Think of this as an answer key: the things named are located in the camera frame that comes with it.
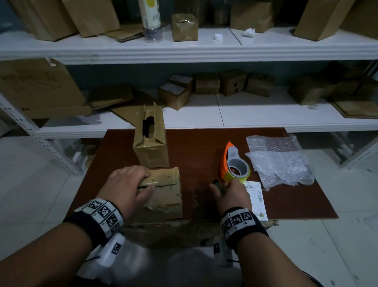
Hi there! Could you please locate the person's right hand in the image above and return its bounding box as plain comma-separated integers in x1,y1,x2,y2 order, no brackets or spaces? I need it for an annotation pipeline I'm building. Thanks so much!
209,178,253,216

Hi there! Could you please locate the person's left hand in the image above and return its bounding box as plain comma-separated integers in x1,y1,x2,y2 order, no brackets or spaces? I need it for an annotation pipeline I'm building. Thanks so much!
96,165,156,221

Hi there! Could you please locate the dark green utility knife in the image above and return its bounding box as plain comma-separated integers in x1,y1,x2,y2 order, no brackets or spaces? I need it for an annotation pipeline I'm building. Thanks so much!
213,181,228,196

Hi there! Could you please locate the white shipping label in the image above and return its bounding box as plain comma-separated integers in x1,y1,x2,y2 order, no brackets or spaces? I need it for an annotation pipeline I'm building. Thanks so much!
244,180,269,222

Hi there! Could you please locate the orange tape dispenser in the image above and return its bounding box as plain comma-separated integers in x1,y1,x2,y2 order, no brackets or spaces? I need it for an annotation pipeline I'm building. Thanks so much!
219,141,252,184

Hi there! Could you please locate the taped cardboard parcel box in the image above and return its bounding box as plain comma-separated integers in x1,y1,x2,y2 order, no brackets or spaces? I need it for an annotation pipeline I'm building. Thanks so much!
130,166,183,221

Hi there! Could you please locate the person's right forearm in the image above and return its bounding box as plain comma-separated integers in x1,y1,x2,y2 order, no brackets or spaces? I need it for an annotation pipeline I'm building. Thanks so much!
236,233,318,287

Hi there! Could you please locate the person's left forearm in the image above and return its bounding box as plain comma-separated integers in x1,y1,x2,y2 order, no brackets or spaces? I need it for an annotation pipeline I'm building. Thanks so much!
0,222,95,287

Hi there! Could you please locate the plastic bottle with white label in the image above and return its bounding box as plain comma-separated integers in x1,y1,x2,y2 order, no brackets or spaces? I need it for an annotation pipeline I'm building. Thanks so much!
138,0,164,44

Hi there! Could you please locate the open cardboard box with cutout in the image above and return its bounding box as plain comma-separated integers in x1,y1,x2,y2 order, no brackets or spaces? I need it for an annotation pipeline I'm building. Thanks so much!
133,102,169,169

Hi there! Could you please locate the clear bubble wrap sheet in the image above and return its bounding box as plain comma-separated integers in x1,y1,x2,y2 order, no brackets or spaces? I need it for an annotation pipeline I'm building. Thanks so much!
244,149,315,191
246,133,302,153

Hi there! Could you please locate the reddish brown wooden board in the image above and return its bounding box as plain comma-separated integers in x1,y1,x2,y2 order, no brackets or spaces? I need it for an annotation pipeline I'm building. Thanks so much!
66,127,339,228

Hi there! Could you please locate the plastic wrapped cardboard base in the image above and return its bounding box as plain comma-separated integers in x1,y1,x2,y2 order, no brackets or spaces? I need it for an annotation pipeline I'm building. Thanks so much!
119,220,280,249

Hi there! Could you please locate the folded flat cardboard carton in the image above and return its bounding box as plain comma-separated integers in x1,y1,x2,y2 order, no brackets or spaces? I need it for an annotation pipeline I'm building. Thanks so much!
85,84,134,110

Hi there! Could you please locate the white metal storage rack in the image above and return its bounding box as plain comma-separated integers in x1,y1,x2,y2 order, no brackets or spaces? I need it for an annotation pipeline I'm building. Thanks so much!
0,25,378,177
338,141,378,170

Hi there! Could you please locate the large flat cardboard sheet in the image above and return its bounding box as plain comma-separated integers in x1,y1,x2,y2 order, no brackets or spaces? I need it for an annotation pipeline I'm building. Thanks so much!
0,58,93,119

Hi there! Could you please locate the small folded cardboard piece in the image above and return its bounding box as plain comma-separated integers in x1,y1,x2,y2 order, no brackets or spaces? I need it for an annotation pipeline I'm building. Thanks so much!
105,23,145,43

